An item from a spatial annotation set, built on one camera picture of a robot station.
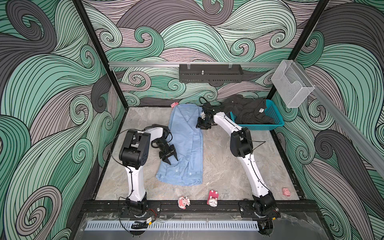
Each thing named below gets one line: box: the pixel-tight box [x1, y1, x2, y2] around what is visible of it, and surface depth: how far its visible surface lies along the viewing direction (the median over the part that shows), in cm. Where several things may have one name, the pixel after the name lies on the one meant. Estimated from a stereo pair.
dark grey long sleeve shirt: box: [222, 94, 275, 125], surface depth 112 cm
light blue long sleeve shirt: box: [156, 103, 203, 186], surface depth 93 cm
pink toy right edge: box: [282, 187, 291, 197], surface depth 79 cm
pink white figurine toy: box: [178, 196, 191, 210], surface depth 74 cm
